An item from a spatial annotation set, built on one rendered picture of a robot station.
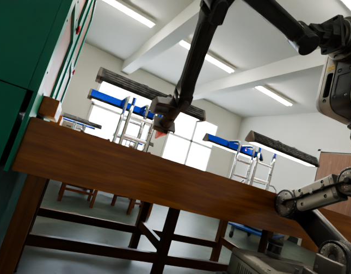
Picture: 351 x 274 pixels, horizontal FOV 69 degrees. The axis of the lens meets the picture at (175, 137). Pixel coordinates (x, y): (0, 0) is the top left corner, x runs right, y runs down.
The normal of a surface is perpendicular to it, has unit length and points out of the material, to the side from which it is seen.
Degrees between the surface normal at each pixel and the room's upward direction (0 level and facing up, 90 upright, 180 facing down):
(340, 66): 90
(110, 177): 90
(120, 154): 90
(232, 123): 90
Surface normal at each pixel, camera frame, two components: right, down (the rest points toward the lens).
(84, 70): 0.47, 0.02
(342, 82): -0.91, -0.31
